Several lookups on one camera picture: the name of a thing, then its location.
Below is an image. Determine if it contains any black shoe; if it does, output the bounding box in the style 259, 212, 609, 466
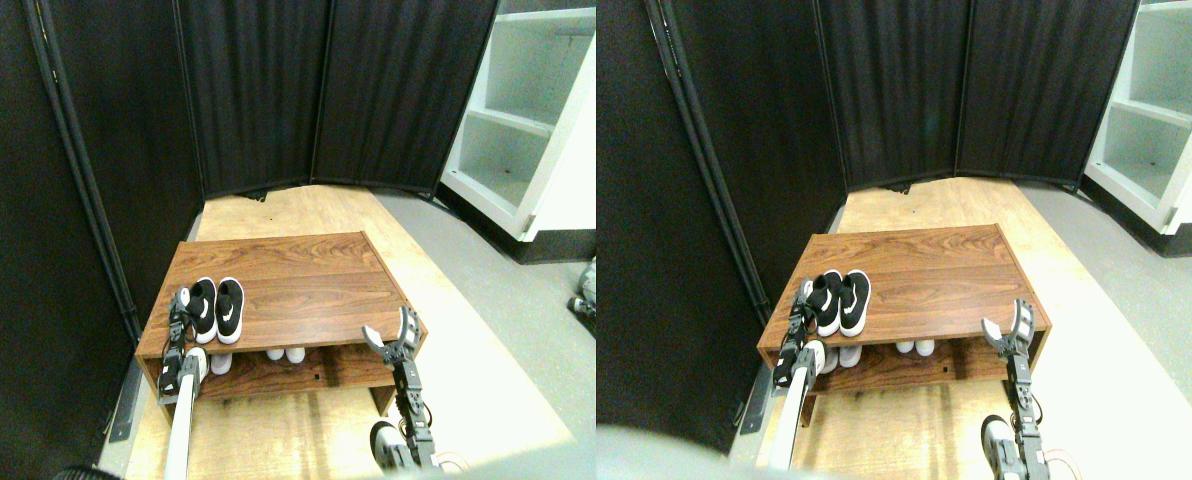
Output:
804, 270, 843, 337
215, 277, 246, 345
184, 278, 219, 344
840, 269, 872, 337

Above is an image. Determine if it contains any brown shoe rack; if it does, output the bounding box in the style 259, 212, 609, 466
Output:
756, 223, 1052, 429
134, 231, 428, 419

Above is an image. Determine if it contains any black curtain stand pole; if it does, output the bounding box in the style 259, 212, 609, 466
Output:
22, 0, 145, 346
644, 0, 769, 326

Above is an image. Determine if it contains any black ribbed hose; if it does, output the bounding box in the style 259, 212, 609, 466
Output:
53, 464, 125, 480

